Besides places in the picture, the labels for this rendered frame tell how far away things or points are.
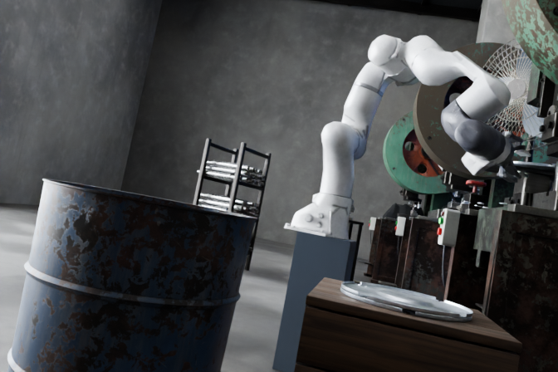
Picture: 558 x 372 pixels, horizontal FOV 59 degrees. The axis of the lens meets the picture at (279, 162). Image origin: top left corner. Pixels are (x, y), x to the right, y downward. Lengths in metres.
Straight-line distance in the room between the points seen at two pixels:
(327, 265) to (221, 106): 7.28
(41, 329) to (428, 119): 2.58
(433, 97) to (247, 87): 5.92
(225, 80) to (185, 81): 0.73
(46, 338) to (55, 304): 0.06
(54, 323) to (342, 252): 0.97
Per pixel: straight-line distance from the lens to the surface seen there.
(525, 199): 1.73
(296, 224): 1.69
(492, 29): 7.41
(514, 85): 2.66
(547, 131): 1.83
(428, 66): 1.53
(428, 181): 4.82
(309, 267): 1.64
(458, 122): 1.35
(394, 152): 4.79
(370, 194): 8.31
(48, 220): 0.93
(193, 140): 8.77
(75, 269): 0.87
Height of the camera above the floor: 0.50
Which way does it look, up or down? 6 degrees up
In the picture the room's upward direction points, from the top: 11 degrees clockwise
